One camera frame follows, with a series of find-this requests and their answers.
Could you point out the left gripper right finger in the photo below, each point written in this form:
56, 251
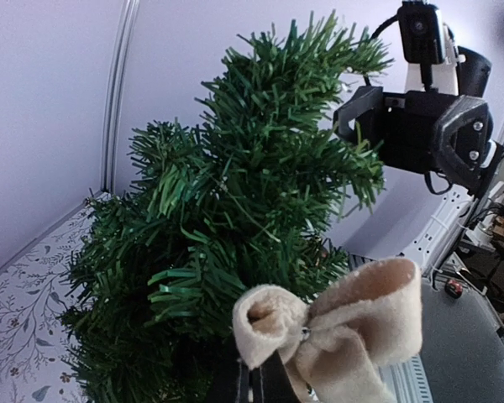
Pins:
272, 384

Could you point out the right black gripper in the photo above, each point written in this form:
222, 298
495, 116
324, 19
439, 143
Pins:
406, 129

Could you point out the right aluminium frame post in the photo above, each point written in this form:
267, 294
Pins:
114, 93

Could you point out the small green christmas tree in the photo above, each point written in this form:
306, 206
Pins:
242, 199

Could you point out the beige burlap bow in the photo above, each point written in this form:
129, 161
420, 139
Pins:
331, 350

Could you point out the floral table mat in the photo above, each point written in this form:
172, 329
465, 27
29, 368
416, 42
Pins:
34, 291

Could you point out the red tape measure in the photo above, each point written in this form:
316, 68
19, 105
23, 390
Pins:
453, 289

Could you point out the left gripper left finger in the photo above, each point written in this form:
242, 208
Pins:
233, 383

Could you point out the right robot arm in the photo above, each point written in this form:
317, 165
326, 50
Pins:
422, 213

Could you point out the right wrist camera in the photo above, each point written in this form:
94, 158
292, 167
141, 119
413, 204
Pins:
422, 31

